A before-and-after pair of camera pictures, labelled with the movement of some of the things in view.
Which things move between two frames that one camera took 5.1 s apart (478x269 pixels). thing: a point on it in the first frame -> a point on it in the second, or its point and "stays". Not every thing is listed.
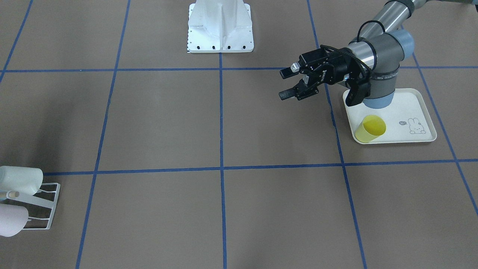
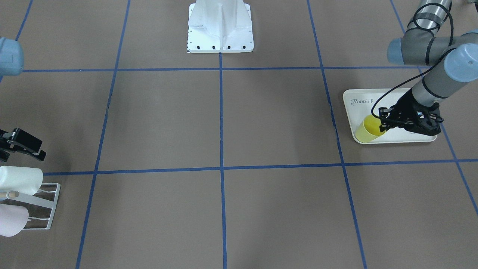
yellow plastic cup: x=372 y=127 stays
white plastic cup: x=25 y=179 stays
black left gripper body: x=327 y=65 -> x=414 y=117
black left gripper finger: x=289 y=72 -> x=385 y=113
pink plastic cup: x=13 y=219 stays
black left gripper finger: x=297 y=92 -> x=387 y=125
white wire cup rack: x=20 y=196 stays
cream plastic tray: x=407 y=118 stays
